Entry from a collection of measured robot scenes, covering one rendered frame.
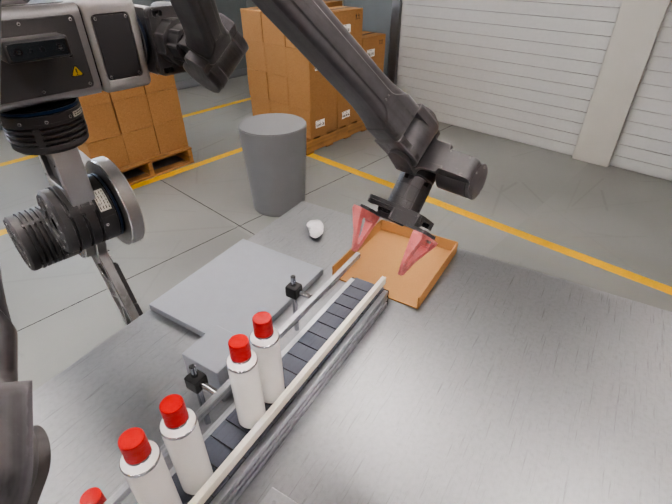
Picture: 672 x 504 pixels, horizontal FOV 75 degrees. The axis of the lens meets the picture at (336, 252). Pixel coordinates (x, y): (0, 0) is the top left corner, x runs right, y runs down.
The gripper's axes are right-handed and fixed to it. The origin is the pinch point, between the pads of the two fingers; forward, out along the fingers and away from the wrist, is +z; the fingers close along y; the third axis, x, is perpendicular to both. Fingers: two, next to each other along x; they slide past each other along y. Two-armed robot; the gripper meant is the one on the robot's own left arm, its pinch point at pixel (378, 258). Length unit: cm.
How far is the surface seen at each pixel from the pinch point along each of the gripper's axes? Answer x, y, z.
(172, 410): -22.7, -6.3, 30.1
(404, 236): 64, -28, -7
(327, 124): 255, -242, -80
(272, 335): -4.4, -9.7, 20.0
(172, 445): -20.0, -6.0, 35.9
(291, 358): 12.6, -14.8, 28.0
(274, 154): 142, -175, -24
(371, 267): 48, -26, 5
